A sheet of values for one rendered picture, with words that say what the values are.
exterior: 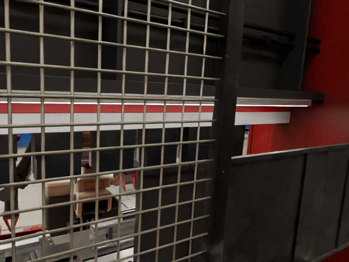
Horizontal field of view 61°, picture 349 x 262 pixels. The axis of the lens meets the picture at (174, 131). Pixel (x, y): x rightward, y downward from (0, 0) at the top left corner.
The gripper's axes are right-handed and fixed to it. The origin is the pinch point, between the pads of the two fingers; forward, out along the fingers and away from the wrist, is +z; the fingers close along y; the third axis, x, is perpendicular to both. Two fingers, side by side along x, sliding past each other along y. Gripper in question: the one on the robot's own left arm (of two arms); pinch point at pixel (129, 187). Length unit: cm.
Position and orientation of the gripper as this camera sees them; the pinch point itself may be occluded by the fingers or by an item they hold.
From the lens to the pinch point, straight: 143.6
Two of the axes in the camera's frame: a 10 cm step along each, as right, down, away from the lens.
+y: 8.3, -0.2, 5.6
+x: -5.2, 3.4, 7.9
